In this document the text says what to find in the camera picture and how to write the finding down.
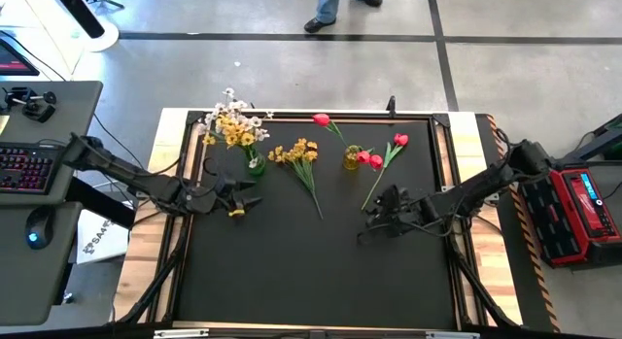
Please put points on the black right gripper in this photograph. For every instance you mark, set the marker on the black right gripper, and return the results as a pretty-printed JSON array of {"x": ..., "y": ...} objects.
[{"x": 396, "y": 208}]

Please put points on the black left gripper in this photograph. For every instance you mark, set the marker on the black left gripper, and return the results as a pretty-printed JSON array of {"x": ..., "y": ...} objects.
[{"x": 214, "y": 198}]

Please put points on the red artificial tulip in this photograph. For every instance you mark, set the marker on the red artificial tulip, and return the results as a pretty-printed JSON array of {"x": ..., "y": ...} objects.
[
  {"x": 321, "y": 119},
  {"x": 375, "y": 161},
  {"x": 362, "y": 157},
  {"x": 401, "y": 140}
]

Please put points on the yellow artificial flower bunch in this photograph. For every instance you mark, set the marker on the yellow artificial flower bunch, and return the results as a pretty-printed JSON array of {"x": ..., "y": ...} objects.
[
  {"x": 299, "y": 152},
  {"x": 232, "y": 131}
]

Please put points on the white artificial flower bunch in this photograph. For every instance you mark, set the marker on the white artificial flower bunch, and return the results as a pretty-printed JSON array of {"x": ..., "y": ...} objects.
[{"x": 238, "y": 106}]

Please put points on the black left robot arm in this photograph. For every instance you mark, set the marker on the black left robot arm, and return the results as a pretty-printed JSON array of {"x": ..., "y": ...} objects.
[{"x": 126, "y": 174}]

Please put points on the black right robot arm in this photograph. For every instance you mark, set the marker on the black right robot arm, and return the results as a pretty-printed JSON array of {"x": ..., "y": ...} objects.
[{"x": 486, "y": 181}]

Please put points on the green glass vase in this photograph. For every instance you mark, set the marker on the green glass vase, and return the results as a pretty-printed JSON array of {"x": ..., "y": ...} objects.
[{"x": 256, "y": 165}]

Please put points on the yellow glass vase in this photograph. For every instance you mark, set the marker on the yellow glass vase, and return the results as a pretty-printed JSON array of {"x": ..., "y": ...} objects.
[{"x": 351, "y": 160}]

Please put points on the black table mat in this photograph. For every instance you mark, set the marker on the black table mat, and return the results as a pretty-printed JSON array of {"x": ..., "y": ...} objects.
[{"x": 316, "y": 281}]

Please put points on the white printed box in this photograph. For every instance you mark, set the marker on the white printed box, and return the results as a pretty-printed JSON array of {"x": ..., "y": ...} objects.
[{"x": 109, "y": 242}]

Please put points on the red power tool case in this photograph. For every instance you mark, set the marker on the red power tool case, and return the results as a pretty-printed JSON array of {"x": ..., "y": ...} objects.
[{"x": 559, "y": 217}]

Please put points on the black hazard-striped floor strip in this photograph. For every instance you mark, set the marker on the black hazard-striped floor strip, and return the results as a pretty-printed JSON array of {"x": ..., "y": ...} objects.
[{"x": 532, "y": 300}]

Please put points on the black computer mouse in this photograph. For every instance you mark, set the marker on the black computer mouse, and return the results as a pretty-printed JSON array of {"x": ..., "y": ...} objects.
[{"x": 41, "y": 225}]

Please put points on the person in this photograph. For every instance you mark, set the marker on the person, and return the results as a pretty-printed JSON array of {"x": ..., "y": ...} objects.
[{"x": 328, "y": 4}]

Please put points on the white stand base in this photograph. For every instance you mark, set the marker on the white stand base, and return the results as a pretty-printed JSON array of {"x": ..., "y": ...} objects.
[{"x": 107, "y": 40}]

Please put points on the black backlit keyboard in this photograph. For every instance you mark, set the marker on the black backlit keyboard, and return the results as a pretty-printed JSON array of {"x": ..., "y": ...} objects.
[{"x": 26, "y": 166}]

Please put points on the black equipment stand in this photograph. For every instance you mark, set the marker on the black equipment stand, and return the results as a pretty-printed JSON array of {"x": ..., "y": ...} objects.
[{"x": 607, "y": 140}]

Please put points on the grey workstation desk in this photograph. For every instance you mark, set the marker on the grey workstation desk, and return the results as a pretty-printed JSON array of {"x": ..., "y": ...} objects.
[{"x": 29, "y": 290}]

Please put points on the black stand column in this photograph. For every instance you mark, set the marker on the black stand column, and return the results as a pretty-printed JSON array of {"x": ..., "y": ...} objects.
[{"x": 78, "y": 11}]

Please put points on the dark monitor screen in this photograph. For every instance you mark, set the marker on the dark monitor screen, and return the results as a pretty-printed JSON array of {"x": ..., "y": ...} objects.
[{"x": 12, "y": 62}]

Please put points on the black aluminium table frame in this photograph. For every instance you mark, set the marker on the black aluminium table frame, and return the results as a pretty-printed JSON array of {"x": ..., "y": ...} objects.
[{"x": 183, "y": 145}]

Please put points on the black clamp post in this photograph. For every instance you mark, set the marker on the black clamp post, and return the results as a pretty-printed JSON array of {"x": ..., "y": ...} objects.
[{"x": 391, "y": 106}]

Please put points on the silver metal bracket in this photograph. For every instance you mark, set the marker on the silver metal bracket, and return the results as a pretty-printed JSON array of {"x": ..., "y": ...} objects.
[
  {"x": 452, "y": 335},
  {"x": 180, "y": 333}
]

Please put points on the black clamp mount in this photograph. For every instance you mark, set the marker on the black clamp mount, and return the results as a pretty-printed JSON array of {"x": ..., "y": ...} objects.
[{"x": 36, "y": 111}]

